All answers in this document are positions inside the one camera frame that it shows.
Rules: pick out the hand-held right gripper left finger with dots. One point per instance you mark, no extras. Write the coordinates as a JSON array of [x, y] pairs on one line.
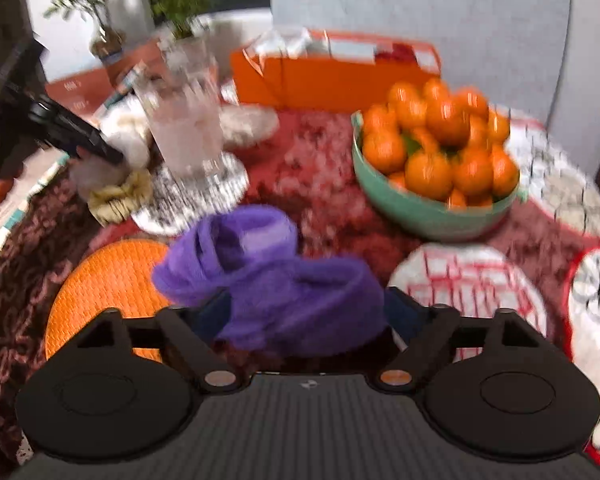
[[215, 317]]

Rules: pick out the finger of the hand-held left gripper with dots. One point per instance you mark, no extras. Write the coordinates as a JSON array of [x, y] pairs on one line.
[[75, 132]]

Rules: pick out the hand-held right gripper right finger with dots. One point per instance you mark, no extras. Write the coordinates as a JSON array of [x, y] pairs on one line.
[[402, 310]]

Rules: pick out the purple fleece cloth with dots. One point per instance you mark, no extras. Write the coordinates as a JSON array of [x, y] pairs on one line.
[[290, 300]]

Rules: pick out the orange cardboard box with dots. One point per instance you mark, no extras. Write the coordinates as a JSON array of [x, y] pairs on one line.
[[320, 85]]

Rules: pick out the reddish brown box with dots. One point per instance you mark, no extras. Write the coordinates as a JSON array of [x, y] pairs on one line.
[[75, 90]]

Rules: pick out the white fluffy ball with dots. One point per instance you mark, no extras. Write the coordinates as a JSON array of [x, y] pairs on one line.
[[125, 135]]

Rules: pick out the pale yellow scrunchie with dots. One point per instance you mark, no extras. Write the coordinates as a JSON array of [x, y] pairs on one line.
[[120, 197]]

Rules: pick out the mint green bowl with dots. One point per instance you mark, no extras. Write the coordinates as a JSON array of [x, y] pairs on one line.
[[420, 215]]

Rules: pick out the small potted plant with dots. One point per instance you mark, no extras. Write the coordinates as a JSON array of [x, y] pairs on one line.
[[102, 35], [180, 5]]

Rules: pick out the clear floral plastic cup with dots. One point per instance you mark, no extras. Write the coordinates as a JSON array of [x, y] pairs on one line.
[[185, 125]]

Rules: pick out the orange honeycomb silicone mat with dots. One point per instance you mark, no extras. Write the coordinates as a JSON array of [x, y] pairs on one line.
[[105, 280]]

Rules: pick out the pile of tangerines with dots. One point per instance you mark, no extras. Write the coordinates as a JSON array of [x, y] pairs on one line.
[[430, 175]]

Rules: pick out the round beige lace coaster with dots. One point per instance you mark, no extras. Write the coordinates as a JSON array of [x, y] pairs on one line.
[[252, 125]]

